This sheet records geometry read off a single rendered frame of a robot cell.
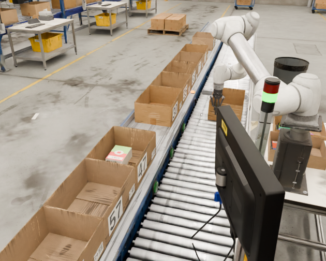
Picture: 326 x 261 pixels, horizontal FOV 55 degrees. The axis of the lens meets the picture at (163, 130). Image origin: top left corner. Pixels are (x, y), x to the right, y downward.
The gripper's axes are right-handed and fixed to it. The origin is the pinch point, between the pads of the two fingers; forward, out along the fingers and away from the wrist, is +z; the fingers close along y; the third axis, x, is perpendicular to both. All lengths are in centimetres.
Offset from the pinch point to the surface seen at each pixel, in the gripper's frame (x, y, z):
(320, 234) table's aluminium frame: -51, 92, 70
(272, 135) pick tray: -24, 47, 4
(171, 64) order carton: 71, -58, -14
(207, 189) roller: -93, 7, 12
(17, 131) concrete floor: 45, -256, 86
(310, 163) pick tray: -52, 72, 7
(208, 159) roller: -60, 3, 11
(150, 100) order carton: -7, -57, -5
